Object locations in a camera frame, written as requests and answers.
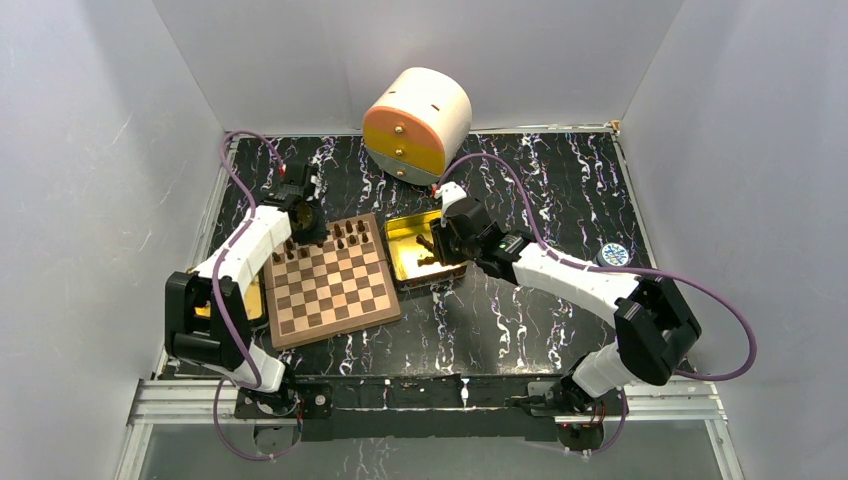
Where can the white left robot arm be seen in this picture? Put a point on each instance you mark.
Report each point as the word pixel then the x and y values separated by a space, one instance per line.
pixel 205 319

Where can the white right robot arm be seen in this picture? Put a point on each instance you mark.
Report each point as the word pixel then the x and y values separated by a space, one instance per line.
pixel 654 326

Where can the wooden chess board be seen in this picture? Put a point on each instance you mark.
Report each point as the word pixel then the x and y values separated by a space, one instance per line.
pixel 332 288

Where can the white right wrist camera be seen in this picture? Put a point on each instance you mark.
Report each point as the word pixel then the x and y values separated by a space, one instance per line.
pixel 448 194

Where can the gold tin with dark pieces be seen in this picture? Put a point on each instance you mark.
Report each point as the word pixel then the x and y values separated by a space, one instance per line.
pixel 413 265

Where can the blue white round cap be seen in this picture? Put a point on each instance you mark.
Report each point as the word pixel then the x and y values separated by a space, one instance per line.
pixel 613 255

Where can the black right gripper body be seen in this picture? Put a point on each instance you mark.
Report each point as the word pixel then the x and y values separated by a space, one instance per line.
pixel 451 250

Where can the round pastel drawer cabinet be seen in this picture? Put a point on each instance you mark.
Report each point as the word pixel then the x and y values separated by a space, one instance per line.
pixel 415 128

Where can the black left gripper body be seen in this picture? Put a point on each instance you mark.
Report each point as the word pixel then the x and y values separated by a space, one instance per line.
pixel 316 231

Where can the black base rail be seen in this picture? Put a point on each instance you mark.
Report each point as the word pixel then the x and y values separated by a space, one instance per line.
pixel 531 407

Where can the gold tin with light pieces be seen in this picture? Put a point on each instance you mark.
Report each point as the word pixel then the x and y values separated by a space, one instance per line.
pixel 255 307

